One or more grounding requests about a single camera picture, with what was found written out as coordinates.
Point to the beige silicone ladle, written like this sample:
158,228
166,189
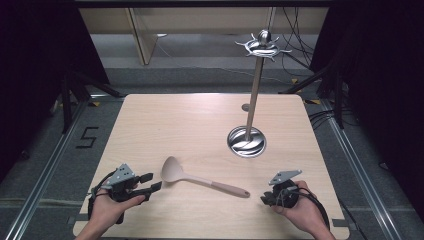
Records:
200,181

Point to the steel utensil stand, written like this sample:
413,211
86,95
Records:
253,100

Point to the person's right hand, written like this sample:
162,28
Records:
300,208

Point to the wooden cabinet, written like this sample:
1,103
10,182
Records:
143,33

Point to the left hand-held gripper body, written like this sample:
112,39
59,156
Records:
120,181

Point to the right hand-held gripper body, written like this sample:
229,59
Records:
283,188

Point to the metal floor rail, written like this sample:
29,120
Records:
356,170
43,170

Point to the black metal stand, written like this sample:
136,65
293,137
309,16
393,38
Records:
78,96
328,90

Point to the person's left hand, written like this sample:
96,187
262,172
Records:
111,208

